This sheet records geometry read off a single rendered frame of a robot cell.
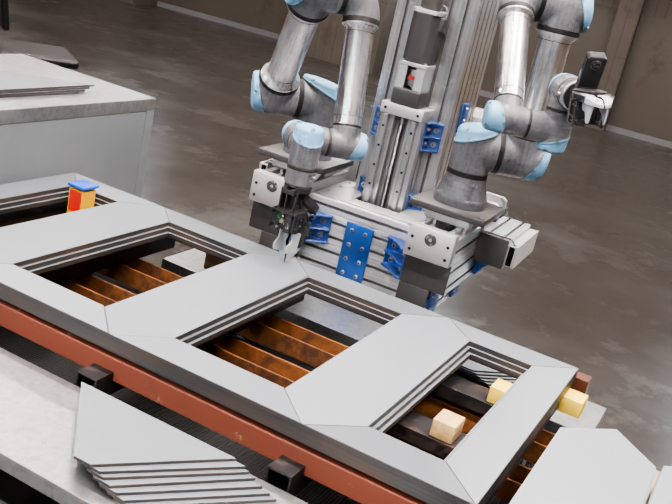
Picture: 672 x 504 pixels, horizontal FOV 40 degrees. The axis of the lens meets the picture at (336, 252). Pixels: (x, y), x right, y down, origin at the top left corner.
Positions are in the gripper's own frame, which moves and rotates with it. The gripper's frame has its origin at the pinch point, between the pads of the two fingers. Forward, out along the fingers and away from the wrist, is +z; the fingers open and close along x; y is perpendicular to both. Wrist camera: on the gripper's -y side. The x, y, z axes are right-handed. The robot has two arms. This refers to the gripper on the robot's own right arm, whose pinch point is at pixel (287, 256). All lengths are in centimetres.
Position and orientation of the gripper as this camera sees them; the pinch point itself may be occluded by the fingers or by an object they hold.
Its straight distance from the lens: 239.2
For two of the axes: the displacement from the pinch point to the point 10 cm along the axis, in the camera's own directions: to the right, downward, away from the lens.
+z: -2.1, 9.2, 3.2
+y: -4.6, 1.9, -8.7
